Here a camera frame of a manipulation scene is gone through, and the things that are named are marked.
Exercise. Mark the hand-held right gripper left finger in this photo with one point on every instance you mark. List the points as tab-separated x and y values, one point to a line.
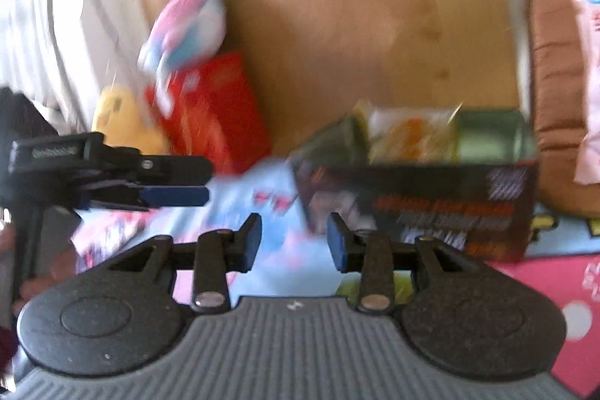
251	238

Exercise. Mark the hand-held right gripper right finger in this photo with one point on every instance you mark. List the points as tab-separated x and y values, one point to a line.
337	245

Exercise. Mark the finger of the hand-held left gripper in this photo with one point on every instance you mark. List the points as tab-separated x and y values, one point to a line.
178	196
178	169

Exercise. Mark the black tin box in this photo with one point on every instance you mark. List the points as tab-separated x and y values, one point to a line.
422	203

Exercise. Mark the clear mooncake packet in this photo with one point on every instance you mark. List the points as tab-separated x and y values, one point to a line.
408	137

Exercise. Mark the person's left hand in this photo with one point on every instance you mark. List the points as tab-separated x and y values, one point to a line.
61	269

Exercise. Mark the red gift bag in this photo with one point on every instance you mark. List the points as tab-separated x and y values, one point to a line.
220	114

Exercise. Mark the yellow plush toy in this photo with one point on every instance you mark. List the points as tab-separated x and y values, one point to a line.
122	119

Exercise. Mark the pink blue plush whale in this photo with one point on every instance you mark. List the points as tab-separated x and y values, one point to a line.
187	30

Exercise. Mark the white cloth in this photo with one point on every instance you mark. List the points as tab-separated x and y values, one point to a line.
56	6

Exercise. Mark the printed blanket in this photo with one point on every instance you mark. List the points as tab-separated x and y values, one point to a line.
539	287

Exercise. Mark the wood grain board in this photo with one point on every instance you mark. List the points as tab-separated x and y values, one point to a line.
351	30

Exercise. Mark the brown chair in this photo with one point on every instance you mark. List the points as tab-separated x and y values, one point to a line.
558	76

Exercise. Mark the pink snack bag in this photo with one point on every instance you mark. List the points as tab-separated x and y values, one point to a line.
593	53

